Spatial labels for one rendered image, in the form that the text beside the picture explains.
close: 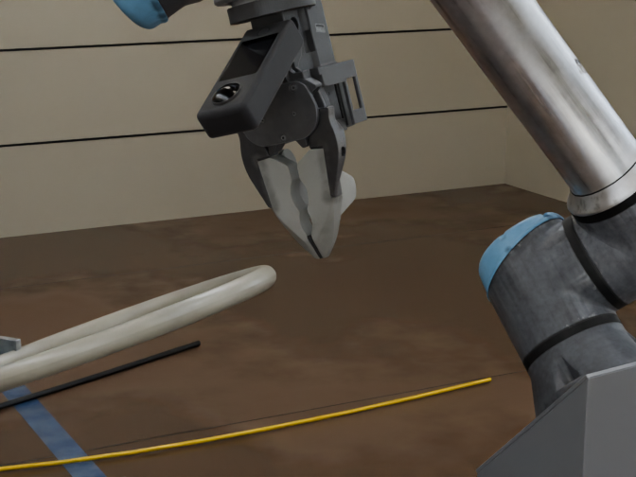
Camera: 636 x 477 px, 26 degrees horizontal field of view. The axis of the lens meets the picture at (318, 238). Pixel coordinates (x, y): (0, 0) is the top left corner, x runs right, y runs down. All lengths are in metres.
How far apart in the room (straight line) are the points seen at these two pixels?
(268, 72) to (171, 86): 6.66
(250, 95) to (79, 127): 6.54
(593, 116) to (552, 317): 0.29
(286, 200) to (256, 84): 0.12
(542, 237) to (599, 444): 0.32
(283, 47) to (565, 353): 0.95
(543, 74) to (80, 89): 5.83
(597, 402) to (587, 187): 0.30
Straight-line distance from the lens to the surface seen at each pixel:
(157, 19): 1.27
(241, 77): 1.05
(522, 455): 1.92
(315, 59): 1.14
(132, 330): 1.64
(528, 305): 1.95
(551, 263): 1.95
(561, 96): 1.84
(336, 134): 1.08
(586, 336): 1.93
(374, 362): 5.39
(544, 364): 1.94
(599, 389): 1.81
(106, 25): 7.55
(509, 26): 1.81
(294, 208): 1.11
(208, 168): 7.86
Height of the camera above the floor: 1.73
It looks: 14 degrees down
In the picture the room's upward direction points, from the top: straight up
